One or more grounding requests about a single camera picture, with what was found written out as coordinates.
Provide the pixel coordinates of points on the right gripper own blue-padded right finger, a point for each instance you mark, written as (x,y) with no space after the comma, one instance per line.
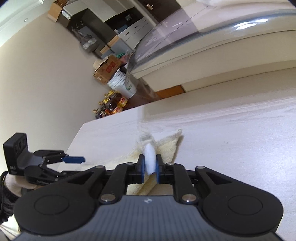
(182,180)

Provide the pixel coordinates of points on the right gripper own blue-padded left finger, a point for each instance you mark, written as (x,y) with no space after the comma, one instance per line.
(115,182)

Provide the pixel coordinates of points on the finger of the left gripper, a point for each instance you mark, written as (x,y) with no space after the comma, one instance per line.
(72,159)

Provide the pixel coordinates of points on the cream terry towel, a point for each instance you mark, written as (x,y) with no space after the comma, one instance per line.
(166,147)

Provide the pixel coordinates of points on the black sleeved left forearm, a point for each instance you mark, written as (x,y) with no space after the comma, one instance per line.
(7,200)

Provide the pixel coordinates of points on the white knit gloved left hand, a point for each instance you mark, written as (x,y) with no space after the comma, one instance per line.
(17,183)

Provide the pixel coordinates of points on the cooking oil bottles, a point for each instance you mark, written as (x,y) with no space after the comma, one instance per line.
(113,102)

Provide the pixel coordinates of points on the cardboard box with red print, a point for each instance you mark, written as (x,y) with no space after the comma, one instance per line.
(107,70)

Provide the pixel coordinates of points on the white plastic bucket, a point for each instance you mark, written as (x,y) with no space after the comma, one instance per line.
(121,83)

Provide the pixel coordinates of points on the straw hat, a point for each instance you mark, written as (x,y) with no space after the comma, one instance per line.
(99,62)

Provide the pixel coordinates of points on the grey hanging bag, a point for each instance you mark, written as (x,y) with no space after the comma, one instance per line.
(89,43)

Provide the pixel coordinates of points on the white storage cabinet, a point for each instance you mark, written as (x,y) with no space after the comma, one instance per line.
(115,33)

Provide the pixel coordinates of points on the white sofa with glass table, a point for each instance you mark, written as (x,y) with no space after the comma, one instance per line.
(210,42)

